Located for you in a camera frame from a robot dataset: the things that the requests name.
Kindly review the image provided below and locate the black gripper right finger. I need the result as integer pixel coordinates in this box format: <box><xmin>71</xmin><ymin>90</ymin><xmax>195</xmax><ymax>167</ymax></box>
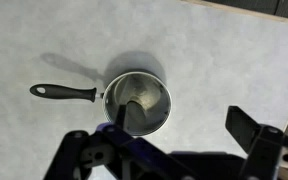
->
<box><xmin>224</xmin><ymin>105</ymin><xmax>288</xmax><ymax>180</ymax></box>

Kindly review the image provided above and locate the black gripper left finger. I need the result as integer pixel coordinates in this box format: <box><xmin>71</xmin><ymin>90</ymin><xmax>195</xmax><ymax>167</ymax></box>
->
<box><xmin>43</xmin><ymin>104</ymin><xmax>198</xmax><ymax>180</ymax></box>

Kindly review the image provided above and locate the black saucepan with handle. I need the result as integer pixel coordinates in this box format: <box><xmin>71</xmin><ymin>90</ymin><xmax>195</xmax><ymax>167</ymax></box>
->
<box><xmin>29</xmin><ymin>70</ymin><xmax>173</xmax><ymax>137</ymax></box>

